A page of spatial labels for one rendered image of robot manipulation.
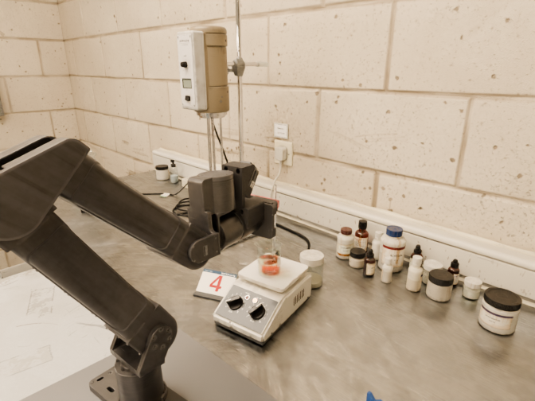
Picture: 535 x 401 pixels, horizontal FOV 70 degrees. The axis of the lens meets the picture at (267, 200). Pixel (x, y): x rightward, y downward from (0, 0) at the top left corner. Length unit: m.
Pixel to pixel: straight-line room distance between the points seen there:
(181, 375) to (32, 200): 0.39
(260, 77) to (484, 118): 0.75
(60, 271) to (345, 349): 0.53
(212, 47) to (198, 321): 0.69
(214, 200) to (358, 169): 0.68
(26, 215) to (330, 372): 0.55
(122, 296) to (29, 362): 0.38
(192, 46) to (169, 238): 0.65
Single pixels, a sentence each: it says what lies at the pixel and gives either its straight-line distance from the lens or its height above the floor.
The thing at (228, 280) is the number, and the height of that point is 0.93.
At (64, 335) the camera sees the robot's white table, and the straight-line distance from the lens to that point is 0.91.
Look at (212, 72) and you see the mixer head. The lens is 1.09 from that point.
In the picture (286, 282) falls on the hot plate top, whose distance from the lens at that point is 0.81.
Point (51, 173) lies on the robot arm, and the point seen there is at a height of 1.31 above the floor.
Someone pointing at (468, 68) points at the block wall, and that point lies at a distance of 1.04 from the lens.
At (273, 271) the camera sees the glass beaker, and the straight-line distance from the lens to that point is 0.82.
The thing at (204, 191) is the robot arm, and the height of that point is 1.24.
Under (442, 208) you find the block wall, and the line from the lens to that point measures 1.10.
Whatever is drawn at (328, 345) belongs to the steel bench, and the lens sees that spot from 0.80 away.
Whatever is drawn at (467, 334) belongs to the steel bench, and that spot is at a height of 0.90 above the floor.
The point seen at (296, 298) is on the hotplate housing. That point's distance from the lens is 0.85.
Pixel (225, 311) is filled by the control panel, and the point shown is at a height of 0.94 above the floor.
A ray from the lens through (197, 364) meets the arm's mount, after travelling 0.71.
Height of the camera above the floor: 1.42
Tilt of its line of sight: 20 degrees down
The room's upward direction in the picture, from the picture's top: straight up
